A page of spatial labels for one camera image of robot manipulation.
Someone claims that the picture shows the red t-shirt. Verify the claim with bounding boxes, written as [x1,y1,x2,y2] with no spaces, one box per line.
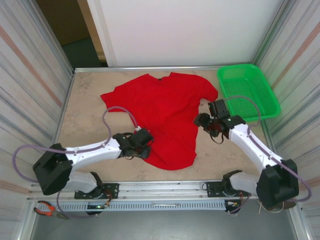
[100,71,219,171]

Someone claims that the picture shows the green plastic basket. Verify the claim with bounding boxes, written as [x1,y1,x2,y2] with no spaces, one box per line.
[216,63,282,123]

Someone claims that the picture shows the small silver wrench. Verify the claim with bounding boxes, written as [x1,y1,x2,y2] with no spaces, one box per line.
[150,202,180,208]

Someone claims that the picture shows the small circuit board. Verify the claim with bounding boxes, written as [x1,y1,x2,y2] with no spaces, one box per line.
[224,200,243,209]
[86,203,111,210]

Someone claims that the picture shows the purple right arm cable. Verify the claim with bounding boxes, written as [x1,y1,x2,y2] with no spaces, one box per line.
[223,95,313,215]

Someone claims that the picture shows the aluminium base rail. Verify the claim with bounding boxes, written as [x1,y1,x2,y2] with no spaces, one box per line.
[26,178,262,202]

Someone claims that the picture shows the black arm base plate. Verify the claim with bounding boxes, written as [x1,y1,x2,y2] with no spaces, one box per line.
[205,180,252,198]
[74,183,120,200]

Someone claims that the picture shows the grey slotted cable duct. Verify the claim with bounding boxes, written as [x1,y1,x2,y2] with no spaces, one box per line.
[53,201,227,212]

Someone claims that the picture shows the aluminium table end rail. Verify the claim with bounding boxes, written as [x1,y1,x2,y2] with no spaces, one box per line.
[73,65,253,73]

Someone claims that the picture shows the aluminium table side rail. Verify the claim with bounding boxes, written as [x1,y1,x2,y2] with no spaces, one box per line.
[43,70,76,182]

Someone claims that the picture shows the orange-handled pliers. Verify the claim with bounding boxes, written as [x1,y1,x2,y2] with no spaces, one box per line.
[33,200,69,220]

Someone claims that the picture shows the white door frame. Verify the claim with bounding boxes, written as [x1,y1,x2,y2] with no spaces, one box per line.
[86,0,118,68]

